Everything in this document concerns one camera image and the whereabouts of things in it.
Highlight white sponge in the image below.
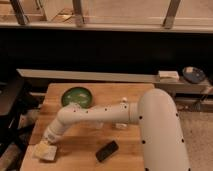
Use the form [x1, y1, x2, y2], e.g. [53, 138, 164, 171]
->
[33, 141, 57, 161]

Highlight black chair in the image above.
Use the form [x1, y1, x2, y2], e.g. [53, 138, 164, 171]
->
[0, 76, 38, 157]

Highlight beige box on shelf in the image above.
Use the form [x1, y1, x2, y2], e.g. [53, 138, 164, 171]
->
[158, 71, 179, 82]

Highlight black rectangular block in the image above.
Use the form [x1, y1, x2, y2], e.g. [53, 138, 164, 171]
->
[95, 141, 119, 162]

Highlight long grey shelf board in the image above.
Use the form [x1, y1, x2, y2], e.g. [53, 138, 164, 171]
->
[16, 68, 211, 88]

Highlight metal frame leg right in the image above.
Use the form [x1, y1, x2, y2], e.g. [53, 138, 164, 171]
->
[163, 0, 181, 29]

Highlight metal frame leg middle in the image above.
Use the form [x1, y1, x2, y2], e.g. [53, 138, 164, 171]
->
[72, 0, 84, 27]

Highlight metal frame leg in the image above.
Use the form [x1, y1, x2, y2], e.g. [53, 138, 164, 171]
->
[72, 0, 84, 27]
[163, 0, 181, 29]
[10, 0, 29, 25]

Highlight metal frame leg left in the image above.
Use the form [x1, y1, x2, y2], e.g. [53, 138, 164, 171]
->
[10, 0, 29, 25]

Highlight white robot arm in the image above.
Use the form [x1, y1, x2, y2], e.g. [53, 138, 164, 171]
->
[43, 88, 192, 171]

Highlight dark blue plate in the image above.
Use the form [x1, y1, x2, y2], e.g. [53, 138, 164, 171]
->
[182, 66, 206, 84]

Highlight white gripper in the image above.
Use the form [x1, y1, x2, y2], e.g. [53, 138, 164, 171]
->
[43, 125, 65, 144]

